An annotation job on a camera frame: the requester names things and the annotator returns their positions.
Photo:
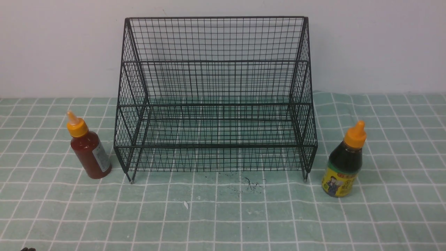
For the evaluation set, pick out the dark soy sauce bottle yellow label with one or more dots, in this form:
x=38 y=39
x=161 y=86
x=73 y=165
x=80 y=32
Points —
x=345 y=162

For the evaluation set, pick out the red sauce bottle orange cap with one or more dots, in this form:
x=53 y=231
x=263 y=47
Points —
x=88 y=148

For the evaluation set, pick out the green checkered tablecloth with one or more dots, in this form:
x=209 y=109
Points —
x=397 y=203

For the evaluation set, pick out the black wire mesh shelf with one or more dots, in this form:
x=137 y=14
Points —
x=215 y=94

